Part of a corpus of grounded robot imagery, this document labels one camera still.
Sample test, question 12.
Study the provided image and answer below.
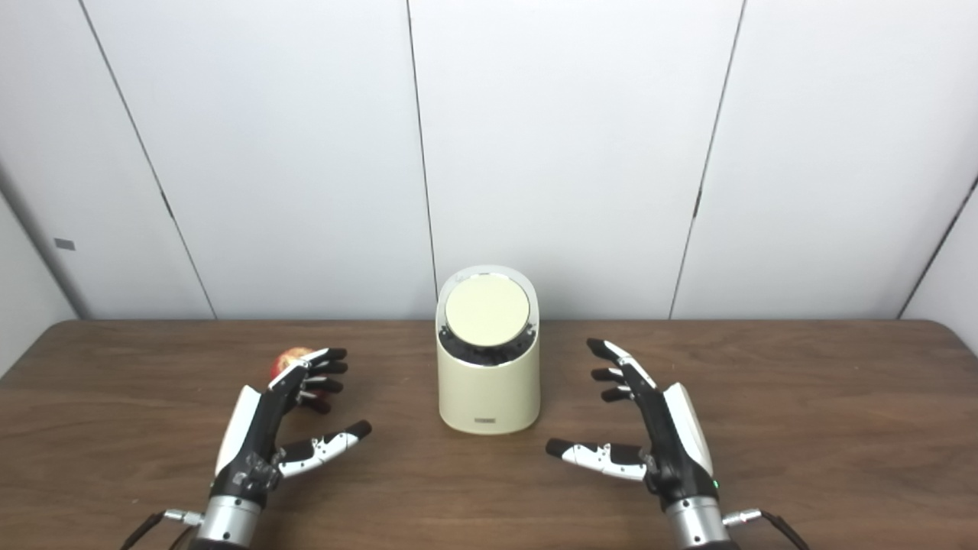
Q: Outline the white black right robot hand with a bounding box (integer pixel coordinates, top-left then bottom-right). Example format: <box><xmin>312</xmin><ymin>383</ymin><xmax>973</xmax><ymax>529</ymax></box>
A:
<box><xmin>546</xmin><ymin>338</ymin><xmax>721</xmax><ymax>506</ymax></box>

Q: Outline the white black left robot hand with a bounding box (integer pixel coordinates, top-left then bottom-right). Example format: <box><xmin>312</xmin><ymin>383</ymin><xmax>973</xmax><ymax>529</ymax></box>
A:
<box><xmin>210</xmin><ymin>347</ymin><xmax>373</xmax><ymax>509</ymax></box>

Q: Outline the red apple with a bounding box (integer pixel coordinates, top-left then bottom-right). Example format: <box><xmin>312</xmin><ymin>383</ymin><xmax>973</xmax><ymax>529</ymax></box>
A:
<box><xmin>269</xmin><ymin>348</ymin><xmax>316</xmax><ymax>380</ymax></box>

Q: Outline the cream-colored bin body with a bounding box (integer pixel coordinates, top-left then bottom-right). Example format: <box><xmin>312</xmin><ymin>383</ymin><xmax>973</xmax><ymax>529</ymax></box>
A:
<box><xmin>436</xmin><ymin>265</ymin><xmax>542</xmax><ymax>435</ymax></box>

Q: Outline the round cream bin lid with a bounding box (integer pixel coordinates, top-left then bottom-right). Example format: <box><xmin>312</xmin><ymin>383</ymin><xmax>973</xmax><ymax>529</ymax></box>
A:
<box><xmin>445</xmin><ymin>273</ymin><xmax>530</xmax><ymax>347</ymax></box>

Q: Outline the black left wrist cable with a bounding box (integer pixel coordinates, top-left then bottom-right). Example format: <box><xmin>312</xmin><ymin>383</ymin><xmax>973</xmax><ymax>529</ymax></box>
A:
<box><xmin>118</xmin><ymin>509</ymin><xmax>204</xmax><ymax>550</ymax></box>

